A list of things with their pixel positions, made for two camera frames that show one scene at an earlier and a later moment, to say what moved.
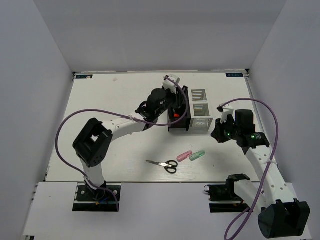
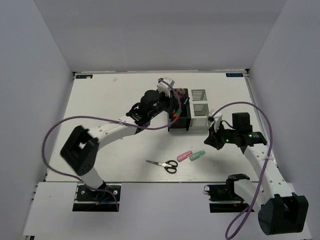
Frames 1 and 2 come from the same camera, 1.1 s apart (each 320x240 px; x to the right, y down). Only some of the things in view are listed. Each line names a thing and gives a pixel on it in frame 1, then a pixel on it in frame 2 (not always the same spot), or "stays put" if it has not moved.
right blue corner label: x=234 y=74 stays put
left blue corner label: x=84 y=76 stays put
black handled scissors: x=170 y=166 stays put
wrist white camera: x=226 y=110 to x=214 y=117
